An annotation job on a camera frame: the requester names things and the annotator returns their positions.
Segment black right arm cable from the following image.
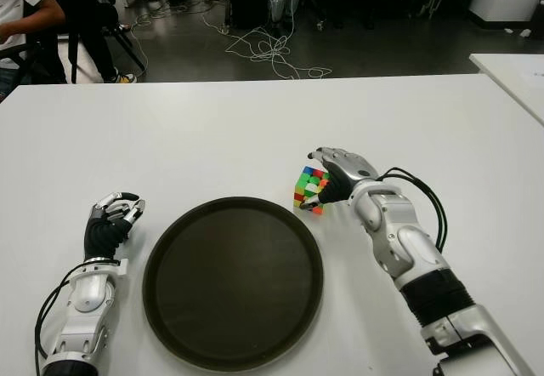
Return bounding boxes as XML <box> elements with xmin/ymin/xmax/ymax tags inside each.
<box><xmin>376</xmin><ymin>166</ymin><xmax>448</xmax><ymax>252</ymax></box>

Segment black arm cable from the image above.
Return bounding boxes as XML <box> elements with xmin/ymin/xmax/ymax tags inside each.
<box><xmin>33</xmin><ymin>265</ymin><xmax>86</xmax><ymax>358</ymax></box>
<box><xmin>376</xmin><ymin>166</ymin><xmax>448</xmax><ymax>252</ymax></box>

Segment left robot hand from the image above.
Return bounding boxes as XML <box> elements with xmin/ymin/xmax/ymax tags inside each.
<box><xmin>83</xmin><ymin>191</ymin><xmax>147</xmax><ymax>262</ymax></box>

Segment black tripod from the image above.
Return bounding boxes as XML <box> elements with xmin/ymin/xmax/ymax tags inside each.
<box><xmin>99</xmin><ymin>22</ymin><xmax>148</xmax><ymax>71</ymax></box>

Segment black office chair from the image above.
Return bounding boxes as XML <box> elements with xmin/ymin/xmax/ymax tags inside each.
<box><xmin>0</xmin><ymin>0</ymin><xmax>71</xmax><ymax>84</ymax></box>

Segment white side table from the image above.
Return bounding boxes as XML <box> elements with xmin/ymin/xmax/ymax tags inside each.
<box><xmin>468</xmin><ymin>54</ymin><xmax>544</xmax><ymax>126</ymax></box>

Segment white tangled floor cable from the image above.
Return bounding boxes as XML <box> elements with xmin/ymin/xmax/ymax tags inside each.
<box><xmin>201</xmin><ymin>0</ymin><xmax>333</xmax><ymax>80</ymax></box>

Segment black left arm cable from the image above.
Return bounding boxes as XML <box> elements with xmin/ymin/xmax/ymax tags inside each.
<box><xmin>33</xmin><ymin>265</ymin><xmax>86</xmax><ymax>358</ymax></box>

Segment dark brown round plate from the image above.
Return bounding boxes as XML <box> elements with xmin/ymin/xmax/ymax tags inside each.
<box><xmin>141</xmin><ymin>196</ymin><xmax>324</xmax><ymax>373</ymax></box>

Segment multicoloured Rubik's cube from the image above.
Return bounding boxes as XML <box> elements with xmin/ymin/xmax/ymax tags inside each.
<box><xmin>292</xmin><ymin>165</ymin><xmax>332</xmax><ymax>214</ymax></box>

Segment standing person black trousers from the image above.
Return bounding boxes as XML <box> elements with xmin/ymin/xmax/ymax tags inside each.
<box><xmin>46</xmin><ymin>0</ymin><xmax>139</xmax><ymax>84</ymax></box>

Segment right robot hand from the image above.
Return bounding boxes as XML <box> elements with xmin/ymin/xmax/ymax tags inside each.
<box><xmin>299</xmin><ymin>145</ymin><xmax>380</xmax><ymax>212</ymax></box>

